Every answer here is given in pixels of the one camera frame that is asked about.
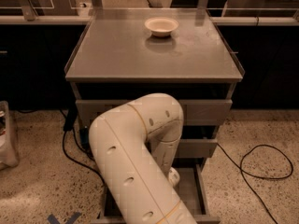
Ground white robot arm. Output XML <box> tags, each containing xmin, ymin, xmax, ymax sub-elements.
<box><xmin>89</xmin><ymin>93</ymin><xmax>197</xmax><ymax>224</ymax></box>

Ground grey bottom drawer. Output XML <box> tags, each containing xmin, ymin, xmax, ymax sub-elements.
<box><xmin>91</xmin><ymin>164</ymin><xmax>221</xmax><ymax>224</ymax></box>

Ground grey drawer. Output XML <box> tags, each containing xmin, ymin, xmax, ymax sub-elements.
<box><xmin>91</xmin><ymin>164</ymin><xmax>221</xmax><ymax>224</ymax></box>
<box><xmin>76</xmin><ymin>100</ymin><xmax>233</xmax><ymax>126</ymax></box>
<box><xmin>89</xmin><ymin>137</ymin><xmax>219</xmax><ymax>160</ymax></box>

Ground grey middle drawer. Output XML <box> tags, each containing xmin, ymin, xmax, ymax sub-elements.
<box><xmin>89</xmin><ymin>137</ymin><xmax>219</xmax><ymax>160</ymax></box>

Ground grey top drawer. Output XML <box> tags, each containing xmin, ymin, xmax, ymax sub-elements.
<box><xmin>76</xmin><ymin>100</ymin><xmax>233</xmax><ymax>126</ymax></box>

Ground grey metal drawer cabinet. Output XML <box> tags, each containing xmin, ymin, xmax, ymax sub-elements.
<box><xmin>64</xmin><ymin>7</ymin><xmax>246</xmax><ymax>224</ymax></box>

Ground blue power box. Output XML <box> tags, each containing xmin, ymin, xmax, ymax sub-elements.
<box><xmin>79</xmin><ymin>127</ymin><xmax>90</xmax><ymax>148</ymax></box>

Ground white paper bowl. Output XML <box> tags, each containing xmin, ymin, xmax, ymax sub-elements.
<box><xmin>145</xmin><ymin>17</ymin><xmax>178</xmax><ymax>37</ymax></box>

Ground clear plastic bin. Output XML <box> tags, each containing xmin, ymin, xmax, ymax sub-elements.
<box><xmin>0</xmin><ymin>101</ymin><xmax>20</xmax><ymax>170</ymax></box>

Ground glass railing barrier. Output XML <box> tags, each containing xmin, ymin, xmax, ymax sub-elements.
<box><xmin>0</xmin><ymin>0</ymin><xmax>299</xmax><ymax>21</ymax></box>

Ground black floor cable right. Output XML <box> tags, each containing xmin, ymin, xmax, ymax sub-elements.
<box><xmin>217</xmin><ymin>143</ymin><xmax>294</xmax><ymax>224</ymax></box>

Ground black floor cable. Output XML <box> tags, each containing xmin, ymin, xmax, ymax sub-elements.
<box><xmin>59</xmin><ymin>108</ymin><xmax>106</xmax><ymax>186</ymax></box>
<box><xmin>217</xmin><ymin>143</ymin><xmax>294</xmax><ymax>224</ymax></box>

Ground black floor cable left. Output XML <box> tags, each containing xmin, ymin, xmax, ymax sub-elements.
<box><xmin>59</xmin><ymin>108</ymin><xmax>106</xmax><ymax>186</ymax></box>

